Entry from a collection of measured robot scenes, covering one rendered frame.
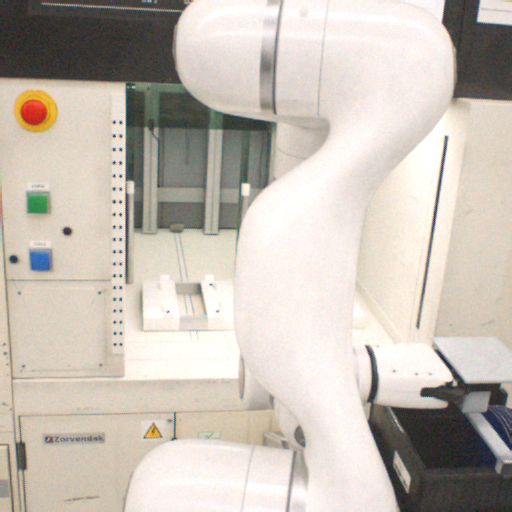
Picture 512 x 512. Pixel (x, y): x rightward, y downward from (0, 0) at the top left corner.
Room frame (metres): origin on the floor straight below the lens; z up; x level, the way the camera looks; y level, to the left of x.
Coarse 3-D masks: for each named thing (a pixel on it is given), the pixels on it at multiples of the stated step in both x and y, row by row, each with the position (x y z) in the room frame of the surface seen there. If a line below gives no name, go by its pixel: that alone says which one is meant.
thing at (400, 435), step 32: (448, 352) 0.86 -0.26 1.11; (480, 352) 0.86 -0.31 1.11; (384, 416) 0.88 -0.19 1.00; (416, 416) 0.94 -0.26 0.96; (448, 416) 0.95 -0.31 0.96; (480, 416) 0.83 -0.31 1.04; (384, 448) 0.86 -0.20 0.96; (416, 448) 0.94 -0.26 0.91; (448, 448) 0.95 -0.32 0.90; (416, 480) 0.74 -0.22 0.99; (448, 480) 0.73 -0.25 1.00; (480, 480) 0.74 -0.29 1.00
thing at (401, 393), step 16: (368, 352) 0.82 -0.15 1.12; (384, 352) 0.84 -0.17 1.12; (400, 352) 0.84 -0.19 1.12; (416, 352) 0.85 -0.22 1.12; (432, 352) 0.86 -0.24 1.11; (384, 368) 0.80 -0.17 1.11; (400, 368) 0.80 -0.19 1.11; (416, 368) 0.80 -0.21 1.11; (432, 368) 0.81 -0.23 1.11; (384, 384) 0.78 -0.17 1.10; (400, 384) 0.78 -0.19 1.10; (416, 384) 0.78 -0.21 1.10; (432, 384) 0.79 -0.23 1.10; (368, 400) 0.80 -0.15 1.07; (384, 400) 0.78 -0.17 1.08; (400, 400) 0.78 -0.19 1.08; (416, 400) 0.78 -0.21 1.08; (432, 400) 0.79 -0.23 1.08
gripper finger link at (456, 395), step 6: (420, 390) 0.79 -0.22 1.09; (426, 390) 0.79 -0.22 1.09; (432, 390) 0.79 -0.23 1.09; (438, 390) 0.78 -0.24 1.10; (444, 390) 0.78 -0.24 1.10; (450, 390) 0.78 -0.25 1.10; (456, 390) 0.78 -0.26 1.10; (462, 390) 0.78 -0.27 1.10; (432, 396) 0.78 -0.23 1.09; (438, 396) 0.78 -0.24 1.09; (444, 396) 0.78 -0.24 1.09; (450, 396) 0.78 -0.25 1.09; (456, 396) 0.77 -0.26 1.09; (462, 396) 0.77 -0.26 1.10; (456, 402) 0.77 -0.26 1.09
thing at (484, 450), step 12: (492, 420) 0.87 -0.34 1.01; (468, 432) 0.92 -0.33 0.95; (504, 432) 0.83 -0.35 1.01; (468, 444) 0.91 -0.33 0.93; (480, 444) 0.88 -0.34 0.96; (504, 444) 0.82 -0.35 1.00; (456, 456) 0.94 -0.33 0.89; (468, 456) 0.91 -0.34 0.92; (480, 456) 0.88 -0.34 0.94; (492, 456) 0.85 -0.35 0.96
